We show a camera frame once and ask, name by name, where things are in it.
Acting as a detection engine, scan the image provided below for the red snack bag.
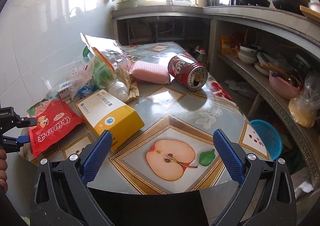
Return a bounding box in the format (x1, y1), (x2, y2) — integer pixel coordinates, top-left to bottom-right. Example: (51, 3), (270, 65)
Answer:
(27, 95), (84, 158)

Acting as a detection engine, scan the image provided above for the small white blue box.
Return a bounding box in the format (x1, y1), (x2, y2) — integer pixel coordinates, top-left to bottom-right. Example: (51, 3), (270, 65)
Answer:
(58, 80), (72, 102)

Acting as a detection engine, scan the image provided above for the yellow white medicine box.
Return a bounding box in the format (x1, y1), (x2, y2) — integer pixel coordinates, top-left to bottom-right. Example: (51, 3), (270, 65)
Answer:
(76, 89), (144, 151)

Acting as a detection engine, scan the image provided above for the clear zip bag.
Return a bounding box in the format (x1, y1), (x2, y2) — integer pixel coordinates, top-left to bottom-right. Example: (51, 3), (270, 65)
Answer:
(42, 33), (131, 98)

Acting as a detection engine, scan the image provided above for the blue wrapper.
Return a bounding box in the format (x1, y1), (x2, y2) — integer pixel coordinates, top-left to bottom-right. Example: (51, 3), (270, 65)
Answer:
(78, 84), (99, 99)

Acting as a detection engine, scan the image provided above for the green plastic bottle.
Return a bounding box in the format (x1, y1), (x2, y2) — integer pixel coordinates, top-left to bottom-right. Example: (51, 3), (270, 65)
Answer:
(83, 46), (129, 102)

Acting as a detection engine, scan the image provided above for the red drink can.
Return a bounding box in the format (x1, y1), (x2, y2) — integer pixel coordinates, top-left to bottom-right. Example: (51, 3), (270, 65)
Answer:
(168, 53), (208, 91)

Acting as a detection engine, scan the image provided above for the brown paper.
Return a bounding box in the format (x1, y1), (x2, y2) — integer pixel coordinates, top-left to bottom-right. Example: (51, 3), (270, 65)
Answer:
(118, 68), (140, 104)

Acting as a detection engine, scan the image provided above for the blue plastic trash basket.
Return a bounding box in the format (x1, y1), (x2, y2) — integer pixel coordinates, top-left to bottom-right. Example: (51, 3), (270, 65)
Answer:
(250, 119), (283, 160)

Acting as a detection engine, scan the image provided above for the concrete kitchen counter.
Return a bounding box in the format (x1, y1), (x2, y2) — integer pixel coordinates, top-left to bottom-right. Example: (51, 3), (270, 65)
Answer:
(111, 5), (319, 46)

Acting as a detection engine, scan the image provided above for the person's left hand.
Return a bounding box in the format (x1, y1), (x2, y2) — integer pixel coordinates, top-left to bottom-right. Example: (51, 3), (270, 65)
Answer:
(0, 149), (8, 193)

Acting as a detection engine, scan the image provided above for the fruit pattern tablecloth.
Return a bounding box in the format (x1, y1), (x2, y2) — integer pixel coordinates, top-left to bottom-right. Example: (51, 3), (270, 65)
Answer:
(21, 41), (271, 195)

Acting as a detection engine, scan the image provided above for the white rag on floor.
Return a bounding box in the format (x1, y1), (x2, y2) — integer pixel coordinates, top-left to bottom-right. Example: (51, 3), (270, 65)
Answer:
(225, 79), (257, 99)

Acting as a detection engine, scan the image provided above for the perforated metal shelf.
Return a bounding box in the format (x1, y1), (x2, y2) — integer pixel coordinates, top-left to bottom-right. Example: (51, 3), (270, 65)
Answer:
(217, 53), (319, 188)

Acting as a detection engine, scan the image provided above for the white sack on floor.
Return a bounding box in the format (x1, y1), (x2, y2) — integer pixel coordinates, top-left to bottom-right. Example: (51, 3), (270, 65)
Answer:
(291, 167), (314, 199)

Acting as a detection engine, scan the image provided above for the bag of yellow grain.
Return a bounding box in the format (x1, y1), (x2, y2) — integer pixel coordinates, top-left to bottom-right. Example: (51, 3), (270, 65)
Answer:
(288, 71), (319, 128)

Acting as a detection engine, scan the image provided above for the pink plastic basin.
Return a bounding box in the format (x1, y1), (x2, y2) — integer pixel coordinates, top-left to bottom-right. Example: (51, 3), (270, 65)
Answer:
(268, 71), (301, 100)

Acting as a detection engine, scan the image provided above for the stack of plates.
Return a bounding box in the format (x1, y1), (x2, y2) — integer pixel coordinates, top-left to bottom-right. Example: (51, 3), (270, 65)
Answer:
(254, 52), (270, 76)

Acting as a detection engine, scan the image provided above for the stack of white bowls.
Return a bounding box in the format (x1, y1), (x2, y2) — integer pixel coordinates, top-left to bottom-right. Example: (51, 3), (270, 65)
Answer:
(238, 43), (258, 65)

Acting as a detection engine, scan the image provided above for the cooking oil bottle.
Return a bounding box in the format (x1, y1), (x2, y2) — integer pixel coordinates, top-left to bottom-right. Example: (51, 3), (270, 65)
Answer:
(196, 47), (209, 68)

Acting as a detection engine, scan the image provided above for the pink sponge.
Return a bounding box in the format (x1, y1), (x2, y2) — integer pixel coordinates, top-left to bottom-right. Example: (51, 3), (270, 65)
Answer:
(130, 61), (170, 85)

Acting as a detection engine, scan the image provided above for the orange snack packet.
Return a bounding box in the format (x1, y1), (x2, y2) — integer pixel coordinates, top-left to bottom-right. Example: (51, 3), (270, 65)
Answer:
(220, 35), (231, 53)

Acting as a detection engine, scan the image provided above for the green basin on counter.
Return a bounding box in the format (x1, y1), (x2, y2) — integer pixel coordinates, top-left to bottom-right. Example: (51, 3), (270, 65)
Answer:
(117, 0), (139, 10)

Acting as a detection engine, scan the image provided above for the white kettle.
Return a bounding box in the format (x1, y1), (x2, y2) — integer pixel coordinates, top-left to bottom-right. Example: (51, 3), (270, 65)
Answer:
(195, 0), (206, 8)

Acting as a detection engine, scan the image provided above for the wooden cutting board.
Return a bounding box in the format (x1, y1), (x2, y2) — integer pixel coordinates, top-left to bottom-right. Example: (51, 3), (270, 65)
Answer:
(300, 6), (320, 23)

